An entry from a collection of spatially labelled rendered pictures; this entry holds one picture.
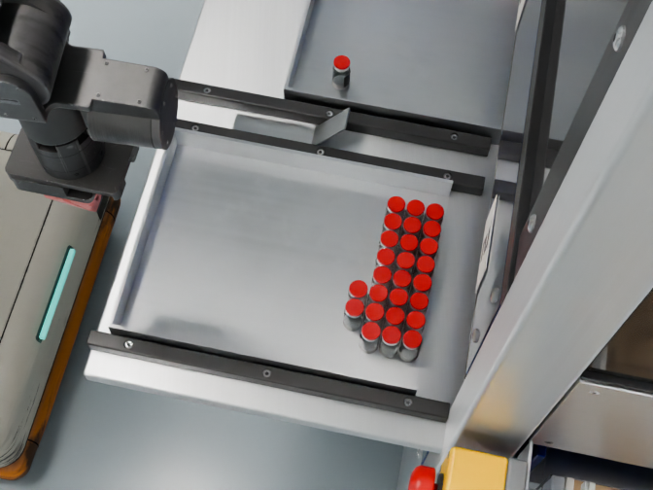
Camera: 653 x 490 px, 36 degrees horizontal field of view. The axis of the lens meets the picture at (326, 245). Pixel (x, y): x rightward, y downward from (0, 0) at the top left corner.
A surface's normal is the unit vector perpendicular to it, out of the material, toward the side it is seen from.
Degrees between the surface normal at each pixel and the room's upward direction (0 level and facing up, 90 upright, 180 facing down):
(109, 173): 1
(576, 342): 90
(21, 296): 6
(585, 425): 90
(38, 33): 42
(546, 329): 90
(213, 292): 0
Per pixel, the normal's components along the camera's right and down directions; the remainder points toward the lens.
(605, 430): -0.20, 0.88
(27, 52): 0.59, -0.21
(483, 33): 0.03, -0.43
